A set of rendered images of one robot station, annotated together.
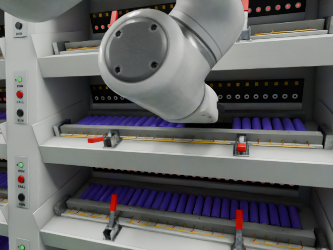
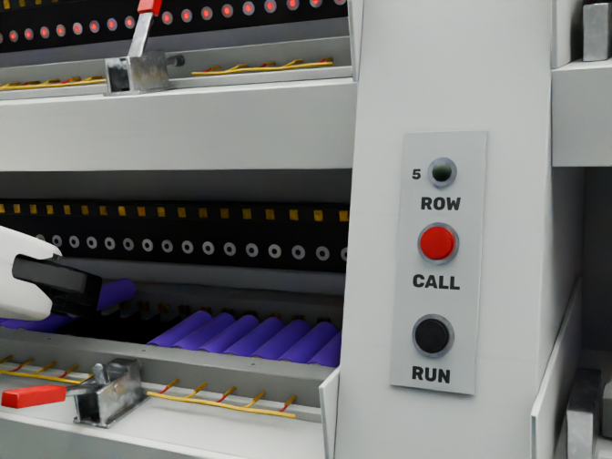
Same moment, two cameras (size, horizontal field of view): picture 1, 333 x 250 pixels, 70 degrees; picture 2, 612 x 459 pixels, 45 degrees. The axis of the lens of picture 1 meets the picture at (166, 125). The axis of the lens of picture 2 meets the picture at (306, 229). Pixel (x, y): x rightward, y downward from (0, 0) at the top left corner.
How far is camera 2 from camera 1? 0.32 m
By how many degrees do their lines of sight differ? 11
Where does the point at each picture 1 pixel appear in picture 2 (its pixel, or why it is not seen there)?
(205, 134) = (56, 352)
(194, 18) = not seen: outside the picture
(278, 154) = (192, 429)
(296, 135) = (264, 373)
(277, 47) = (188, 113)
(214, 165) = (28, 447)
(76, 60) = not seen: outside the picture
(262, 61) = (160, 151)
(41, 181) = not seen: outside the picture
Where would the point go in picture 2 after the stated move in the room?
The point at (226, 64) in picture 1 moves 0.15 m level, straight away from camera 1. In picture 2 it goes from (84, 155) to (204, 190)
